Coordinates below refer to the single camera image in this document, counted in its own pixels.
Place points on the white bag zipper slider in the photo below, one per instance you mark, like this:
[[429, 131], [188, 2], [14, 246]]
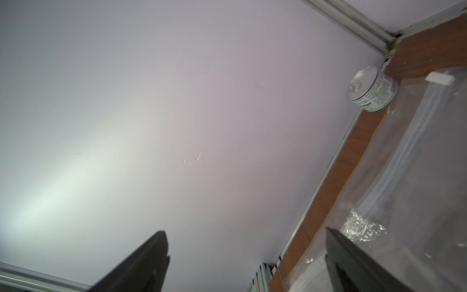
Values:
[[444, 79]]

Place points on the small metal can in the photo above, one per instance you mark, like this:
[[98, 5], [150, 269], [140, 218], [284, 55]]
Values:
[[371, 89]]

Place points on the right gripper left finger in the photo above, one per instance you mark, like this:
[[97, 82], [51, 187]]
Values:
[[142, 271]]

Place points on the clear plastic vacuum bag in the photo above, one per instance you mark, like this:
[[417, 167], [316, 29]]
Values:
[[405, 204]]

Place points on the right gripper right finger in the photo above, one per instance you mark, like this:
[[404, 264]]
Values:
[[351, 270]]

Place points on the aluminium mounting rail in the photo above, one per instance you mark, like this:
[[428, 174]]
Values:
[[262, 278]]

